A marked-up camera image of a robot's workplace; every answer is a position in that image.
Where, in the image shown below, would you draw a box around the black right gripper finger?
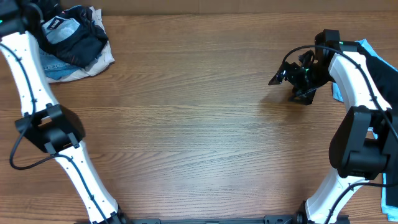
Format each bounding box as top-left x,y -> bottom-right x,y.
268,63 -> 285,85
288,87 -> 316,105

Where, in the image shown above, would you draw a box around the white cloth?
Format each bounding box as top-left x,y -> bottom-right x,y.
47,6 -> 114,83

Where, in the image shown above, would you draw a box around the black printed cycling jersey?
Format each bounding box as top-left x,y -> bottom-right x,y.
35,1 -> 108,68

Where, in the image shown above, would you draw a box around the blue jeans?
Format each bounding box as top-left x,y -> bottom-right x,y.
39,49 -> 80,80

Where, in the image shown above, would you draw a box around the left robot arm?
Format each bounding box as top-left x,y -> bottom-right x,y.
1,1 -> 130,223

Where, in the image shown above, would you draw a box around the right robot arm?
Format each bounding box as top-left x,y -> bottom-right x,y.
265,29 -> 397,223

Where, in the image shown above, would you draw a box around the black and light-blue garment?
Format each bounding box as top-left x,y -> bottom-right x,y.
331,39 -> 398,222

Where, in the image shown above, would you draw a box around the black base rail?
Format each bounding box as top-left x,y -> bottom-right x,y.
74,214 -> 296,224

